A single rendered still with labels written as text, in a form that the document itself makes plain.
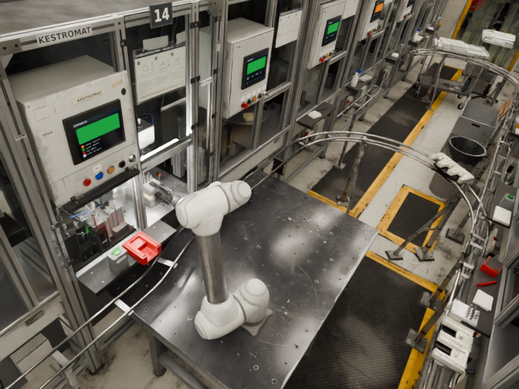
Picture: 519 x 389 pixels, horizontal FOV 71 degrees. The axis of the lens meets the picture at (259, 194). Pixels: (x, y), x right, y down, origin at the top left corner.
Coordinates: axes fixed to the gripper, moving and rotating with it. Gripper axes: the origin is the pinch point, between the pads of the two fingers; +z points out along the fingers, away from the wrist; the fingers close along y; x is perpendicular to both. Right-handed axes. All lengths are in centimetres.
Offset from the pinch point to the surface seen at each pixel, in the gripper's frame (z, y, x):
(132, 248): -23.0, -3.6, 37.4
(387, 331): -158, -97, -75
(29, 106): -13, 81, 61
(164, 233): -23.9, -9.1, 16.5
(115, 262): -27, 1, 50
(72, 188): -14, 42, 55
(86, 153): -16, 57, 47
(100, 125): -16, 66, 38
